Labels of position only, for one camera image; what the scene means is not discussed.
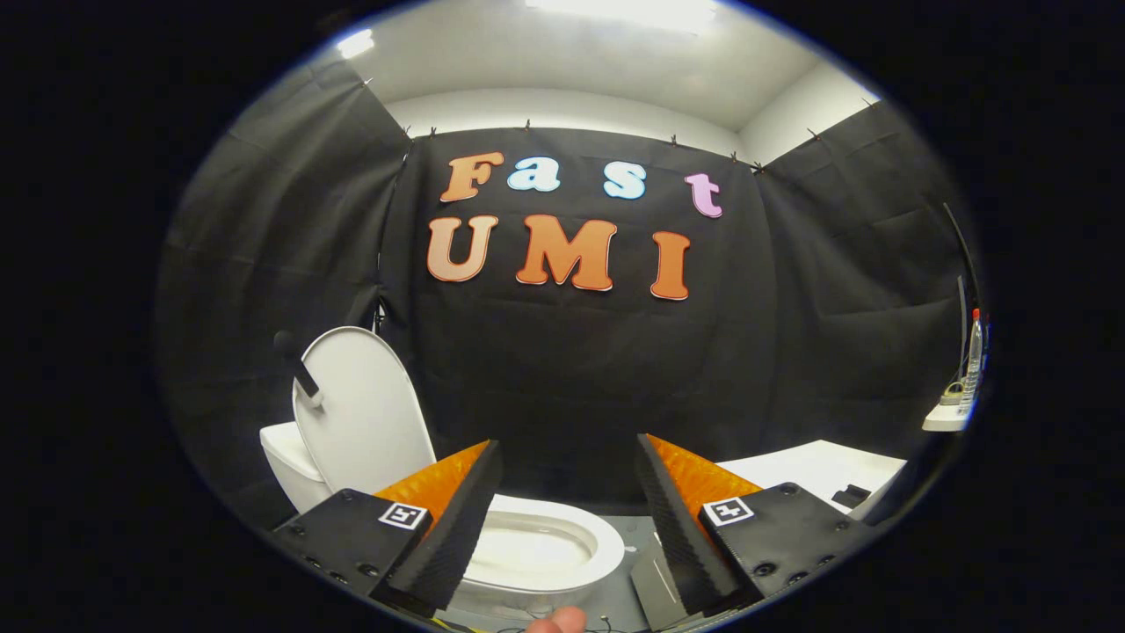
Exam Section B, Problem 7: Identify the large ceiling light panel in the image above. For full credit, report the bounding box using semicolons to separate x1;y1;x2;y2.
526;0;720;33

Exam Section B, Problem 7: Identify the white toilet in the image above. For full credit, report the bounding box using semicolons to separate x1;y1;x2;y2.
260;422;628;621

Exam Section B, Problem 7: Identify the black backdrop cloth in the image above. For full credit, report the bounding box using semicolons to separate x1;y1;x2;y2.
154;48;985;528

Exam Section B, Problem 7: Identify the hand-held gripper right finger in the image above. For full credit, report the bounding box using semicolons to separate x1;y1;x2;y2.
635;433;876;617

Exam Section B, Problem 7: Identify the thin black rod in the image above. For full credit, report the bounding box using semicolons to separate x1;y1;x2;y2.
944;203;982;310

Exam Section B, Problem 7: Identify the white toilet lid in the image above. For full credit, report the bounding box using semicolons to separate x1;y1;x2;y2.
293;327;438;495

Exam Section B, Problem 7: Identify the small white shelf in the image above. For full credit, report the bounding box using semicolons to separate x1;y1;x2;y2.
922;397;973;433

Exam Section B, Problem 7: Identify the clear plastic bottle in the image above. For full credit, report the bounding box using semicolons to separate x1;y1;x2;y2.
962;308;986;411

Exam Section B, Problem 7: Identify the black lid lifter handle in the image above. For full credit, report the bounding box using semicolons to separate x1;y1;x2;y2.
273;331;325;408

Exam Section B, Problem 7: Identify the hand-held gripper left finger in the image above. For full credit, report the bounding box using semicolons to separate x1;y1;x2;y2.
271;440;504;617

